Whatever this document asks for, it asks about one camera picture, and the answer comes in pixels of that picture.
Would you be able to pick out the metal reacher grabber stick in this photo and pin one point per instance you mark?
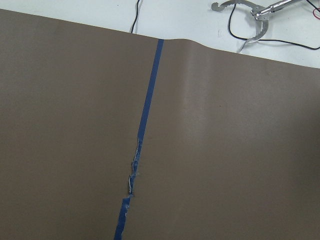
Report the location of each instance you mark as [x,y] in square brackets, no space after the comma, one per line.
[260,14]

